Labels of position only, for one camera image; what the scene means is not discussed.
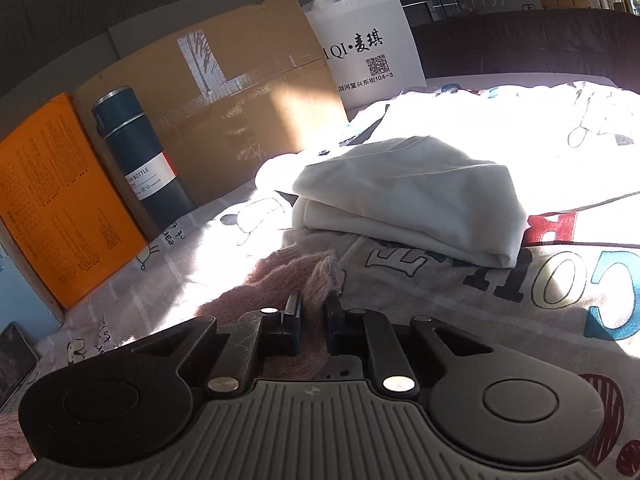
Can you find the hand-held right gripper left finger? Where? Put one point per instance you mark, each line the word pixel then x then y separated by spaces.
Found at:
pixel 296 320

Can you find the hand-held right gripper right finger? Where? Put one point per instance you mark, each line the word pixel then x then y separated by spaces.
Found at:
pixel 332 320

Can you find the pink knit sweater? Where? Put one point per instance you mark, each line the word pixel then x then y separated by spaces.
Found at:
pixel 280 272

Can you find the printed cartoon bedsheet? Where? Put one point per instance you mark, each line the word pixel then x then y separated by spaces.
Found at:
pixel 500 310

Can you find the blue vacuum bottle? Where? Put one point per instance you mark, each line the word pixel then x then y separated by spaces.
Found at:
pixel 145 170

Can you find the brown taped cardboard box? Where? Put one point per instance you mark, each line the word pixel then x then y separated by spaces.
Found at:
pixel 240 110

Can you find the white spread garment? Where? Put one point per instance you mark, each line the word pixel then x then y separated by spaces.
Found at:
pixel 450 115

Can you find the white paper bag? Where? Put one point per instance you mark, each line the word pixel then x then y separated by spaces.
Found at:
pixel 370 60

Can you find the orange cardboard box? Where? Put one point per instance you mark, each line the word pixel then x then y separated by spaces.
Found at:
pixel 60 200

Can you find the light blue carton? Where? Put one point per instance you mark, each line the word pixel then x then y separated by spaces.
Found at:
pixel 20 290

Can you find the smartphone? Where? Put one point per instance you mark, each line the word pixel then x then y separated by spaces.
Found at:
pixel 12 365

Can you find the black leather sofa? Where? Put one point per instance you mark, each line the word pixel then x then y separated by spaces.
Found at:
pixel 500 45

